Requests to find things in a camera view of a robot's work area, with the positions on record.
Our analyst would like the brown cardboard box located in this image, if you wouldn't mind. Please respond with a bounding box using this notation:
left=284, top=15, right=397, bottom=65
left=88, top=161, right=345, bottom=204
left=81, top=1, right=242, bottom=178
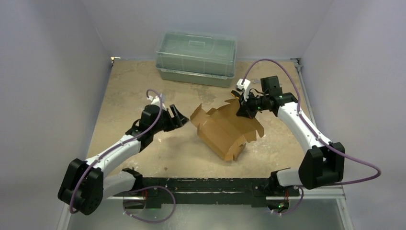
left=190, top=98, right=264, bottom=161

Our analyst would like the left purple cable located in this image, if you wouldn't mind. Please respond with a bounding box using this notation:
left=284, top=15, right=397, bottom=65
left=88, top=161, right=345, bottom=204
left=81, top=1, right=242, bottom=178
left=68, top=89, right=164, bottom=215

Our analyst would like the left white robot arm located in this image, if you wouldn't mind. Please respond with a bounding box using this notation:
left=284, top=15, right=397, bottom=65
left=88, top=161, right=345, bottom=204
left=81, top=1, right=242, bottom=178
left=57, top=104, right=189, bottom=215

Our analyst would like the aluminium frame rail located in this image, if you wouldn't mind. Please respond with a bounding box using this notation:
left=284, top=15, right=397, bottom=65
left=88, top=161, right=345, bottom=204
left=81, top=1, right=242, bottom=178
left=57, top=187, right=353, bottom=230

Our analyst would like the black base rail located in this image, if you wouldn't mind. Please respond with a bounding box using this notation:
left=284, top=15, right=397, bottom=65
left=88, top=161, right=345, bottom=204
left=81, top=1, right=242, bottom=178
left=117, top=177, right=300, bottom=208

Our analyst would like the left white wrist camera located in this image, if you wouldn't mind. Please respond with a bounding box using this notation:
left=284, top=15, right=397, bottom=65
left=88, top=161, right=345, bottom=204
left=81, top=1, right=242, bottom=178
left=147, top=94, right=166, bottom=110

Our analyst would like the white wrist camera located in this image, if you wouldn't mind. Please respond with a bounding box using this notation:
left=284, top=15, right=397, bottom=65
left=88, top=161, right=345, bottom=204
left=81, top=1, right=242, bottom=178
left=236, top=79, right=251, bottom=100
left=147, top=94, right=166, bottom=110

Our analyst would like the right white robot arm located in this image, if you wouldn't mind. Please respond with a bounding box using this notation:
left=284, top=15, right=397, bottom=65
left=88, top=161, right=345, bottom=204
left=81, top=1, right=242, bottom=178
left=234, top=76, right=345, bottom=195

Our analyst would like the black yellow screwdriver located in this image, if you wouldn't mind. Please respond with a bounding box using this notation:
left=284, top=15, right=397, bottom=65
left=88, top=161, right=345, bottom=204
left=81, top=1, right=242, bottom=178
left=231, top=90, right=241, bottom=99

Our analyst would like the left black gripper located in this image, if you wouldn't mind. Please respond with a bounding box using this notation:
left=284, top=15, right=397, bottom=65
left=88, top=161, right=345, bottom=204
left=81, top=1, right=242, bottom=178
left=151, top=104, right=188, bottom=134

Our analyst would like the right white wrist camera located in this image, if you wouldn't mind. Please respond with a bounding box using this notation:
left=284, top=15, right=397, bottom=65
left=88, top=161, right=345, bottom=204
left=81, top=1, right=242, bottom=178
left=236, top=79, right=251, bottom=100

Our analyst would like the green plastic storage box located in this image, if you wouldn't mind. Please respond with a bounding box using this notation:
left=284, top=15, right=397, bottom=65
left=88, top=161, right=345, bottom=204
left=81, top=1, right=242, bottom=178
left=155, top=31, right=237, bottom=88

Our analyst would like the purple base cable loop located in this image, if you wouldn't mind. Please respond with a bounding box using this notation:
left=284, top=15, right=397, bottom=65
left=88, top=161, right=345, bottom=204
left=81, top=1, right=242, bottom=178
left=122, top=186, right=177, bottom=224

